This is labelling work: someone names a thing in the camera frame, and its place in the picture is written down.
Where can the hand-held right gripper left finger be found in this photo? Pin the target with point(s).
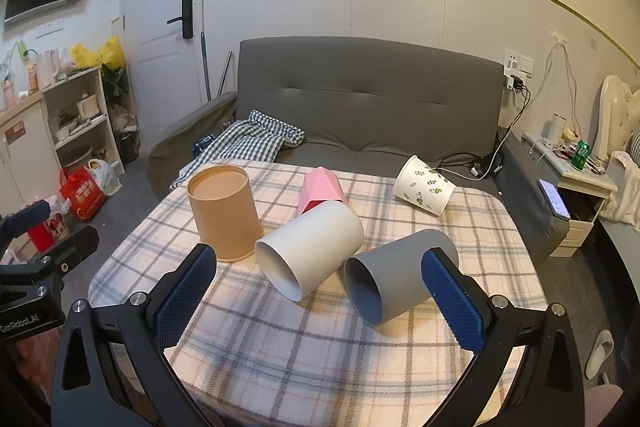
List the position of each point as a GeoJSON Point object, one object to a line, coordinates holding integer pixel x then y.
{"type": "Point", "coordinates": [182, 302]}

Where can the white slipper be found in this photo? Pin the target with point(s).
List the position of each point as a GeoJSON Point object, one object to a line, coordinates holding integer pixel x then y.
{"type": "Point", "coordinates": [599, 354]}

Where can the cream bed headboard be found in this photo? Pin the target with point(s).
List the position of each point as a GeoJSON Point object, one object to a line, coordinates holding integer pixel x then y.
{"type": "Point", "coordinates": [617, 107]}

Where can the grey sofa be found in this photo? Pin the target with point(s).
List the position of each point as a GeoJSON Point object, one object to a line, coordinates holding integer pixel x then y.
{"type": "Point", "coordinates": [370, 117]}

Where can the red shopping bag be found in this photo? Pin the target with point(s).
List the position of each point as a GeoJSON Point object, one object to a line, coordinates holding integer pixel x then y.
{"type": "Point", "coordinates": [82, 197]}

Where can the yellow plastic bag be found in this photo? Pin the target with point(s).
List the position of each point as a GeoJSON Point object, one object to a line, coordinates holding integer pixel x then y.
{"type": "Point", "coordinates": [95, 53]}

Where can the smartphone with lit screen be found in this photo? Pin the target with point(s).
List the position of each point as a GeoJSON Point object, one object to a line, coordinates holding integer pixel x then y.
{"type": "Point", "coordinates": [554, 199]}

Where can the white cup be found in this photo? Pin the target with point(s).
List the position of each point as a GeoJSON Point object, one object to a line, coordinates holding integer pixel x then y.
{"type": "Point", "coordinates": [320, 237]}

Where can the black charger plug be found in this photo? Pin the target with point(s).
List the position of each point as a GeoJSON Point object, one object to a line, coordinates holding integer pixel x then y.
{"type": "Point", "coordinates": [517, 83]}

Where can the white tumbler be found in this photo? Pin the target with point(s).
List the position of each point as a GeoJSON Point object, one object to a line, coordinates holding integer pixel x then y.
{"type": "Point", "coordinates": [558, 128]}

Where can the white wall socket panel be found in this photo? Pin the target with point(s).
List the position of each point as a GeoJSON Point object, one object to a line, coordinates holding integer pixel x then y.
{"type": "Point", "coordinates": [517, 62]}

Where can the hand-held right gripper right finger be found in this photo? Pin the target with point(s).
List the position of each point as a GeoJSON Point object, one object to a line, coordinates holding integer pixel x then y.
{"type": "Point", "coordinates": [452, 302]}

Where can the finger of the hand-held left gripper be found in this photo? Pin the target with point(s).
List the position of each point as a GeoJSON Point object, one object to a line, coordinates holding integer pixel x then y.
{"type": "Point", "coordinates": [30, 214]}
{"type": "Point", "coordinates": [75, 244]}

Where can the leaf print paper cup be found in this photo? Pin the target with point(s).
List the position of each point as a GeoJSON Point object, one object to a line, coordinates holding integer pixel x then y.
{"type": "Point", "coordinates": [425, 189]}

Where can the green checked cloth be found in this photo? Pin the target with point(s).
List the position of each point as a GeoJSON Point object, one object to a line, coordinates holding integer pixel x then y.
{"type": "Point", "coordinates": [250, 142]}

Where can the white door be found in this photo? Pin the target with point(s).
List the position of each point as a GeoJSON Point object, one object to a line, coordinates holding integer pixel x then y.
{"type": "Point", "coordinates": [155, 67]}

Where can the white kitchen cabinet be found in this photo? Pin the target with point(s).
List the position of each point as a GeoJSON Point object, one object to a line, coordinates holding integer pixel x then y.
{"type": "Point", "coordinates": [25, 157]}

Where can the brown paper cup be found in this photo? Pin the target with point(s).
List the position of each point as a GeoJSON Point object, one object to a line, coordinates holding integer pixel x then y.
{"type": "Point", "coordinates": [225, 217]}

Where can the grey cup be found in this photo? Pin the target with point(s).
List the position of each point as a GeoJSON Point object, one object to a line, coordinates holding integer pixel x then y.
{"type": "Point", "coordinates": [395, 262]}

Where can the pink kettle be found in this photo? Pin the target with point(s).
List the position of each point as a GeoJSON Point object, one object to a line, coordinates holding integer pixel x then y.
{"type": "Point", "coordinates": [48, 69]}

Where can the pink faceted cup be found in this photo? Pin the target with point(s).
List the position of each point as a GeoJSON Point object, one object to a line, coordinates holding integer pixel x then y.
{"type": "Point", "coordinates": [320, 189]}

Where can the cream open shelf unit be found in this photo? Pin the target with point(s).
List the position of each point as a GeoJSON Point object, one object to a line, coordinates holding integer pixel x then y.
{"type": "Point", "coordinates": [98, 107]}

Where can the plaid tablecloth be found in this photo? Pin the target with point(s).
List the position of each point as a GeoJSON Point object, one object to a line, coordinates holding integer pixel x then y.
{"type": "Point", "coordinates": [280, 352]}

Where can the red printed bag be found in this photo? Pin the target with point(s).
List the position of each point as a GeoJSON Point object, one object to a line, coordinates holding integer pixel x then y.
{"type": "Point", "coordinates": [47, 232]}

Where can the white nightstand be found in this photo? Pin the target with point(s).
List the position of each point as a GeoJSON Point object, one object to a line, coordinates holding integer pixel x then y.
{"type": "Point", "coordinates": [582, 187]}

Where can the white plastic bag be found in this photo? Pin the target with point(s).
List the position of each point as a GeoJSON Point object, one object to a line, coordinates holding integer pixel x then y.
{"type": "Point", "coordinates": [106, 177]}

